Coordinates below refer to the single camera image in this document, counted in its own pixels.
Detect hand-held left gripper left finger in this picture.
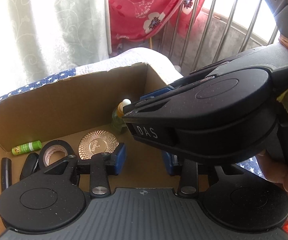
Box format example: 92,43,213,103
38,142,127,197

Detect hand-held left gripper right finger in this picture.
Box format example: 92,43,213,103
162,152,234,197

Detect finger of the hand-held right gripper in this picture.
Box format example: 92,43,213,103
140,61,230,102
122,82,200,118

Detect dark jar rose gold lid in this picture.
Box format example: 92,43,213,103
78,129,119,160

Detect green dropper bottle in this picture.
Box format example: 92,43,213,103
112,99,132,133

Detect black tape roll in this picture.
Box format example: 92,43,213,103
39,141,76,168

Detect brown cardboard box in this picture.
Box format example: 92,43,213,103
0,62,184,230

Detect green lip balm stick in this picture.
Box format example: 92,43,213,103
12,141,42,155

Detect black lipstick tube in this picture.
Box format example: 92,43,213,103
0,157,12,193

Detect person's right hand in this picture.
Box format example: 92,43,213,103
256,152,288,202

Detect metal railing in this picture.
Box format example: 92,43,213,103
159,0,284,75

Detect red floral cloth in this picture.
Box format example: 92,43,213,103
105,0,204,55

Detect white lace curtain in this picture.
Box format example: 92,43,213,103
0,0,109,105

